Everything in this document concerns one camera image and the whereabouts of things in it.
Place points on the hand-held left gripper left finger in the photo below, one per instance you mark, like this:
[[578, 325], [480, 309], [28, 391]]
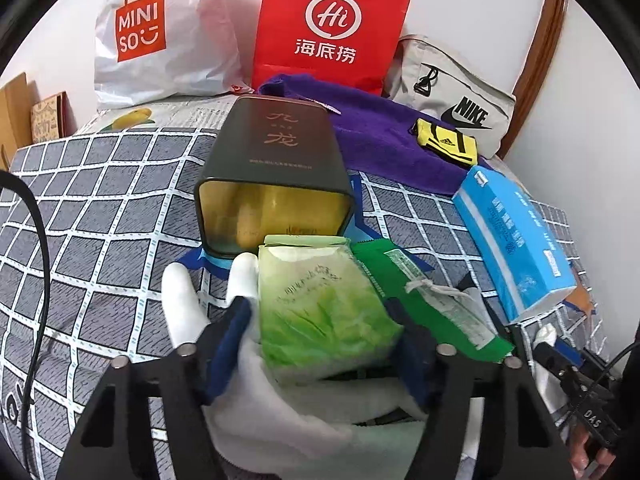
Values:
[[225, 352]]

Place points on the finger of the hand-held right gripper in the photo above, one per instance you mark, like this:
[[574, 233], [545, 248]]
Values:
[[552, 359]]

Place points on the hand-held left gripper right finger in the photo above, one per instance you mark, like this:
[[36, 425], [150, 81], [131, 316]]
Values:
[[412, 360]]

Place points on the dark green packet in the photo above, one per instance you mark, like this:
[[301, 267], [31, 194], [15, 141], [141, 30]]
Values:
[[435, 320]]

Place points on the pale green cloth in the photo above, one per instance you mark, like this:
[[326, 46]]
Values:
[[390, 445]]

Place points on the light green tea packet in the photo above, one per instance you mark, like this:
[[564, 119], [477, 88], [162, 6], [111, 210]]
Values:
[[320, 310]]

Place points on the blue tissue pack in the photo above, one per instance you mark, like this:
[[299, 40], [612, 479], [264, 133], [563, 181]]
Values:
[[515, 240]]

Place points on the yellow black sock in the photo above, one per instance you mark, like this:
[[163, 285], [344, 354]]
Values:
[[447, 142]]

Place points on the purple towel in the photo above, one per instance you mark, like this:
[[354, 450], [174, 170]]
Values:
[[380, 130]]

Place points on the person's right hand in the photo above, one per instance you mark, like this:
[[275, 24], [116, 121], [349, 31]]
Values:
[[587, 455]]

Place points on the grey checked blanket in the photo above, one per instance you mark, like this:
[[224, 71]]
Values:
[[100, 220]]

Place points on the black tin box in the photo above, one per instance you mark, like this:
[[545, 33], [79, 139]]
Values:
[[280, 150]]

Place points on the printed bed sheet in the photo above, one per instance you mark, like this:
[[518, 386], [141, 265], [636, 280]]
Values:
[[170, 115]]

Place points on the beige zip bag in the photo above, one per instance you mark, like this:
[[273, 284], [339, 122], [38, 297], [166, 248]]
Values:
[[450, 85]]

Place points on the small patterned box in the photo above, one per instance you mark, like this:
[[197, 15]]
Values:
[[47, 117]]

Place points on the brown cardboard box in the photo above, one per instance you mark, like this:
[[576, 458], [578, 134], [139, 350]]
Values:
[[12, 115]]

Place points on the white plastic shopping bag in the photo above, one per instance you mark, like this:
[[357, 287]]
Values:
[[165, 25]]

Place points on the red paper bag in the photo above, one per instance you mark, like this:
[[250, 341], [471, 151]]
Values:
[[330, 25]]

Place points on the wooden bed frame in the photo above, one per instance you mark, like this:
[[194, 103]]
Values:
[[542, 35]]

